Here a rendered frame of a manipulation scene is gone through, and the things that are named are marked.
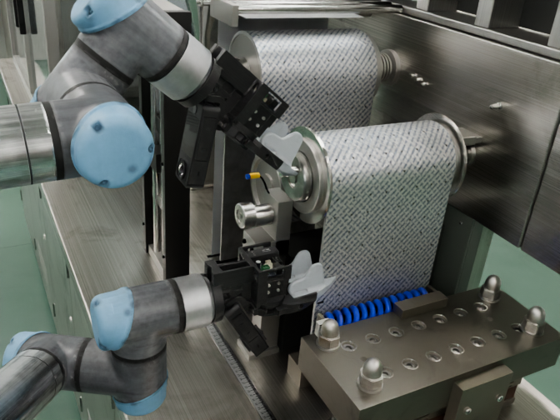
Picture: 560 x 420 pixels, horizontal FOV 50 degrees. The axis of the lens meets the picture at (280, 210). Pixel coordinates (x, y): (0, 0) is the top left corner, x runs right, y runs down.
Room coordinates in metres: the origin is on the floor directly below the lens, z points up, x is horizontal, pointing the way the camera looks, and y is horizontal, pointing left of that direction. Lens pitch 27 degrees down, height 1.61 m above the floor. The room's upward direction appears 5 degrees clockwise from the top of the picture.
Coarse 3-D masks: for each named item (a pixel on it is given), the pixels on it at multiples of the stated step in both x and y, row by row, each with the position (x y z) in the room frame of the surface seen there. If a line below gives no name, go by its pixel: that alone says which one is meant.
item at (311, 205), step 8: (304, 144) 0.82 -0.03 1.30; (304, 152) 0.81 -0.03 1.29; (312, 152) 0.79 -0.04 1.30; (456, 152) 0.90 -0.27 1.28; (312, 160) 0.79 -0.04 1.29; (456, 160) 0.90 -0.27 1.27; (312, 168) 0.79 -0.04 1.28; (320, 168) 0.78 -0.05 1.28; (456, 168) 0.90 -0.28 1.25; (320, 176) 0.77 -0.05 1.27; (320, 184) 0.77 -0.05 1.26; (312, 192) 0.78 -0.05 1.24; (320, 192) 0.77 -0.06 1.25; (312, 200) 0.78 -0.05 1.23; (320, 200) 0.77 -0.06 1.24; (296, 208) 0.82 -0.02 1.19; (304, 208) 0.80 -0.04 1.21; (312, 208) 0.78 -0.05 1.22
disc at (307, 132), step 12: (300, 132) 0.84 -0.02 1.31; (312, 132) 0.81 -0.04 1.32; (312, 144) 0.81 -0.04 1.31; (324, 156) 0.78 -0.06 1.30; (324, 168) 0.78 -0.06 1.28; (324, 180) 0.77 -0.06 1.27; (324, 192) 0.77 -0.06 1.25; (324, 204) 0.77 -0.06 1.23; (300, 216) 0.82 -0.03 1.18; (312, 216) 0.79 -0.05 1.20; (324, 216) 0.77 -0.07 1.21
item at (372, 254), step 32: (352, 224) 0.80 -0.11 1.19; (384, 224) 0.83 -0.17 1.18; (416, 224) 0.86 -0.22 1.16; (320, 256) 0.78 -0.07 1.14; (352, 256) 0.80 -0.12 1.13; (384, 256) 0.83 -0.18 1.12; (416, 256) 0.87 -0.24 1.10; (352, 288) 0.81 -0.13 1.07; (384, 288) 0.84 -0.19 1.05; (416, 288) 0.87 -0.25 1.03
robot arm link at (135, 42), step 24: (96, 0) 0.64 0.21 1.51; (120, 0) 0.65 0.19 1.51; (144, 0) 0.67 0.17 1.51; (96, 24) 0.64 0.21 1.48; (120, 24) 0.64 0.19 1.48; (144, 24) 0.66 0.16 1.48; (168, 24) 0.68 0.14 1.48; (96, 48) 0.64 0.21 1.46; (120, 48) 0.64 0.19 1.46; (144, 48) 0.66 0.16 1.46; (168, 48) 0.67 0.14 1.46; (144, 72) 0.67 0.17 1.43
